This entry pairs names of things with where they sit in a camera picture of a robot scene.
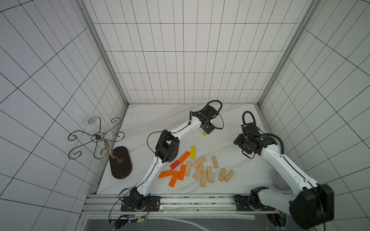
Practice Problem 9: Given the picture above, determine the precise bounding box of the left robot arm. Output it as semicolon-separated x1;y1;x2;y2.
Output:
129;100;223;210

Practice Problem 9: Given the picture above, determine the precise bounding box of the orange block upper diagonal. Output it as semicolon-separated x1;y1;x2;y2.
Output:
179;151;190;163

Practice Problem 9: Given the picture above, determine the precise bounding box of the orange block upright middle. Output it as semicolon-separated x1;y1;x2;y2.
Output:
178;165;187;181

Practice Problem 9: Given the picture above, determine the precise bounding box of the aluminium mounting rail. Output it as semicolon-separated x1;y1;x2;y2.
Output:
82;194;281;219

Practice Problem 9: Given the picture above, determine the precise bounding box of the natural block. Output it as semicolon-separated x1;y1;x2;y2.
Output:
207;167;214;183
224;170;235;182
218;168;226;182
185;161;192;177
211;156;219;169

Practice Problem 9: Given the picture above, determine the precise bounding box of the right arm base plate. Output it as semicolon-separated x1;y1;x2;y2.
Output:
233;194;275;212

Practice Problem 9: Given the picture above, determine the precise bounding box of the dark oval stand base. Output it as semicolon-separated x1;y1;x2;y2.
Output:
109;146;133;180

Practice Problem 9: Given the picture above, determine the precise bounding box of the natural block diagonal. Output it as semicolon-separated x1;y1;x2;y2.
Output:
193;156;206;168
193;165;204;180
199;170;208;188

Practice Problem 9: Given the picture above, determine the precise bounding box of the ornate metal wire stand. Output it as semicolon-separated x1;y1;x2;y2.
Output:
67;115;121;160

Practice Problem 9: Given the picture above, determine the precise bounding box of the lilac bowl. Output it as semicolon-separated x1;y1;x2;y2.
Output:
273;171;291;191

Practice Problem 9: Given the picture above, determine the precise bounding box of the yellow-green block upper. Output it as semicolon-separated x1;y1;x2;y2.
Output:
190;146;196;160

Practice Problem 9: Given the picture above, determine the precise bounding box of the orange block lying horizontal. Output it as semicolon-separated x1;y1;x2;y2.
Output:
159;169;173;179

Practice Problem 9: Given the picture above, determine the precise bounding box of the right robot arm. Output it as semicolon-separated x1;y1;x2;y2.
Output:
234;119;334;230

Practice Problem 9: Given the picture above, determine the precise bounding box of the red wooden block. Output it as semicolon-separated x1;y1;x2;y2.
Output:
170;160;181;170

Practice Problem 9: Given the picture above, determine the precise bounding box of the electronics board with wires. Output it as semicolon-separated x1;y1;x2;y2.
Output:
108;214;148;231

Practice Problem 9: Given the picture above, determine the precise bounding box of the long orange block bottom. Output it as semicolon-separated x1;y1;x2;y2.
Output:
169;171;180;188

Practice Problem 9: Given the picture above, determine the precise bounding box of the natural block beside orange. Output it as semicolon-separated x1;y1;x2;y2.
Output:
185;161;192;177

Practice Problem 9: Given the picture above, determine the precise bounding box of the right base cable bundle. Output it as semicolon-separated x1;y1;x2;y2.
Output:
267;212;288;230

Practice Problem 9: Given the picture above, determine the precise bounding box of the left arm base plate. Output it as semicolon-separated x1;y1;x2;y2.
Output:
120;196;161;212

